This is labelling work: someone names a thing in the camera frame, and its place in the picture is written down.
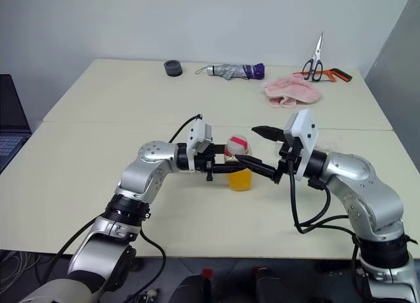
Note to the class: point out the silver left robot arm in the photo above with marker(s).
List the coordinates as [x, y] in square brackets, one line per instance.
[147, 175]

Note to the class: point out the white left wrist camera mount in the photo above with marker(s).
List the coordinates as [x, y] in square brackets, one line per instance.
[195, 135]

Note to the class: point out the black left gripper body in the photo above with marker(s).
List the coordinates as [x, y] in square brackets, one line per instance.
[205, 162]

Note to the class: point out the orange drink plastic bottle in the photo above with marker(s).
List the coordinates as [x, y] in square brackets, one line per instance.
[241, 183]

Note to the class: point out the small black white device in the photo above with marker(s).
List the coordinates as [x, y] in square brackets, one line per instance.
[149, 294]

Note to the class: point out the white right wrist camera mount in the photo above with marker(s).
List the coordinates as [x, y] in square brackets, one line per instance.
[305, 129]

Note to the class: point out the silver purple folded umbrella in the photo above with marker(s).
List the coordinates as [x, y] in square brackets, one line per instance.
[229, 71]

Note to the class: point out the pink fluffy towel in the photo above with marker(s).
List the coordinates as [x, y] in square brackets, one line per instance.
[292, 91]

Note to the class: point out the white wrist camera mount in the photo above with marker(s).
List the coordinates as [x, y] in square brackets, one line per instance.
[305, 129]
[195, 135]

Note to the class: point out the orange black hand saw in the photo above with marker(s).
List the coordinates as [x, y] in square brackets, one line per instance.
[341, 75]

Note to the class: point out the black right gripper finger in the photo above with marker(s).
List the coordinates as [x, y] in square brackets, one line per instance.
[260, 168]
[269, 133]

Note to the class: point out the dark laptop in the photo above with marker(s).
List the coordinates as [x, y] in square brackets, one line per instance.
[10, 119]

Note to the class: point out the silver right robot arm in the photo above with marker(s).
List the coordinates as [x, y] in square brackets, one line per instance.
[361, 185]

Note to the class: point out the dark rounded shape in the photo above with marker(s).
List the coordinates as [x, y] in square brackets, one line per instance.
[193, 290]

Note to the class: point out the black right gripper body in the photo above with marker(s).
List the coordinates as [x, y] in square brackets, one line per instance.
[290, 158]

